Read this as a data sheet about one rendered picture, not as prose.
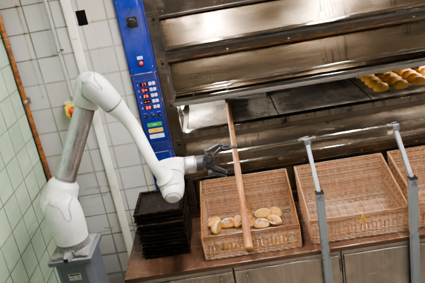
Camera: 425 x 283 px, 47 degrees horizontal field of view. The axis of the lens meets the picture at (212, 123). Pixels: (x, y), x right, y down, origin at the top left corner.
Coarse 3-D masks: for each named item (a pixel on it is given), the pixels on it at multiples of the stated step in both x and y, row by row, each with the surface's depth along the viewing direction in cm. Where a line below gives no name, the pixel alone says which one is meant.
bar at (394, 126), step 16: (368, 128) 264; (384, 128) 264; (272, 144) 266; (288, 144) 266; (304, 144) 266; (400, 144) 260; (320, 192) 252; (416, 192) 252; (320, 208) 254; (416, 208) 255; (320, 224) 257; (416, 224) 258; (320, 240) 264; (416, 240) 261; (416, 256) 265; (416, 272) 268
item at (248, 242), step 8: (232, 120) 303; (232, 128) 288; (232, 136) 276; (232, 144) 266; (232, 152) 258; (240, 176) 229; (240, 184) 221; (240, 192) 214; (240, 200) 207; (240, 208) 202; (248, 224) 190; (248, 232) 184; (248, 240) 179; (248, 248) 176
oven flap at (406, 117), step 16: (384, 112) 304; (400, 112) 303; (416, 112) 303; (288, 128) 306; (304, 128) 306; (320, 128) 305; (336, 128) 305; (352, 128) 304; (400, 128) 303; (416, 128) 303; (192, 144) 308; (208, 144) 308; (224, 144) 308; (240, 144) 307; (256, 144) 307; (320, 144) 305; (336, 144) 305; (352, 144) 302; (224, 160) 308; (240, 160) 305; (256, 160) 305
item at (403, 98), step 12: (396, 96) 301; (408, 96) 298; (420, 96) 297; (324, 108) 302; (336, 108) 299; (348, 108) 299; (360, 108) 299; (372, 108) 299; (252, 120) 304; (264, 120) 301; (276, 120) 301; (288, 120) 301; (192, 132) 303; (204, 132) 303; (216, 132) 303
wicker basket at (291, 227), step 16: (256, 176) 309; (272, 176) 309; (208, 192) 311; (224, 192) 311; (256, 192) 309; (272, 192) 309; (288, 192) 302; (208, 208) 312; (224, 208) 312; (256, 208) 311; (288, 208) 310; (288, 224) 295; (208, 240) 272; (224, 240) 272; (240, 240) 272; (256, 240) 272; (272, 240) 272; (288, 240) 272; (208, 256) 276; (224, 256) 276
